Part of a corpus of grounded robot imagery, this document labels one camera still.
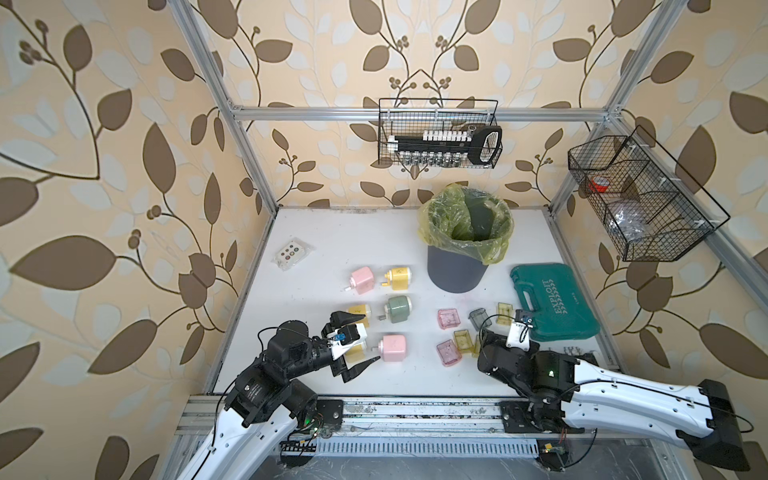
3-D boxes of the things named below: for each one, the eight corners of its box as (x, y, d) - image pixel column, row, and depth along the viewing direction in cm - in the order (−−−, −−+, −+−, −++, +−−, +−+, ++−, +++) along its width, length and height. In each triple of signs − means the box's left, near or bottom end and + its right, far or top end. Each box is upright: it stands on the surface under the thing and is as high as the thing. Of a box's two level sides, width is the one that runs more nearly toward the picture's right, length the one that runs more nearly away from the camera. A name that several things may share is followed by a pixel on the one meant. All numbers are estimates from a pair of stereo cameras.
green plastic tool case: (530, 341, 88) (537, 334, 84) (510, 271, 103) (515, 263, 99) (594, 341, 88) (604, 334, 84) (564, 271, 103) (571, 263, 99)
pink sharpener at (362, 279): (350, 291, 99) (348, 281, 94) (358, 274, 103) (356, 264, 98) (369, 297, 97) (368, 287, 92) (376, 279, 102) (375, 269, 97)
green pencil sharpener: (380, 323, 92) (379, 312, 86) (380, 307, 96) (379, 295, 90) (410, 323, 92) (411, 312, 86) (410, 307, 96) (411, 295, 90)
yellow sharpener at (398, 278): (383, 290, 99) (382, 278, 93) (383, 279, 102) (383, 267, 96) (410, 290, 99) (411, 278, 93) (410, 279, 102) (411, 267, 96)
